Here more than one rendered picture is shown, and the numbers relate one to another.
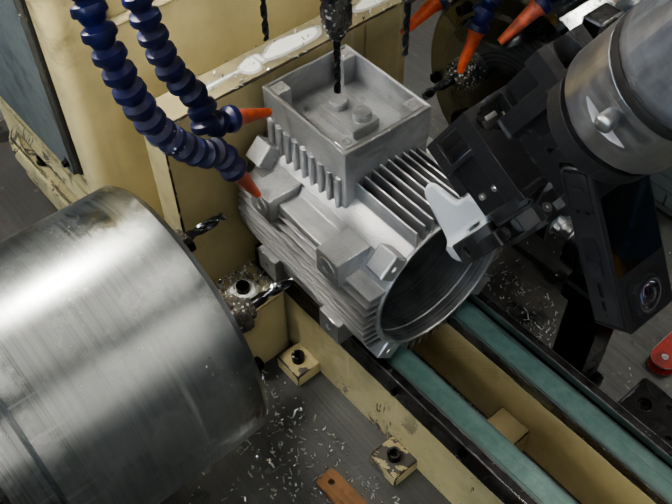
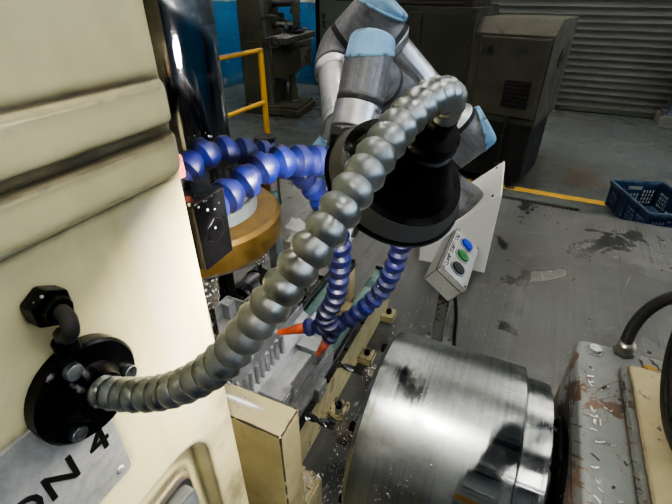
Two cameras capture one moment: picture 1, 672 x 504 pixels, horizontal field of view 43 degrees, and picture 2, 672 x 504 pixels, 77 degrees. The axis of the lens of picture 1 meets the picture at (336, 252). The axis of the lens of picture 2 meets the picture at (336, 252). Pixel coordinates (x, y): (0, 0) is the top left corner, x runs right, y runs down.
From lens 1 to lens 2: 0.79 m
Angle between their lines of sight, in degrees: 80
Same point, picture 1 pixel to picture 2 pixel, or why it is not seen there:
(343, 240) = (306, 343)
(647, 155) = not seen: hidden behind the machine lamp
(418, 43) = not seen: outside the picture
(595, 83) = (373, 112)
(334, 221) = (290, 356)
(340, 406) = (317, 448)
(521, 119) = not seen: hidden behind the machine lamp
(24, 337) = (497, 370)
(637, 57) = (378, 92)
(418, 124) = (236, 304)
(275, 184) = (276, 388)
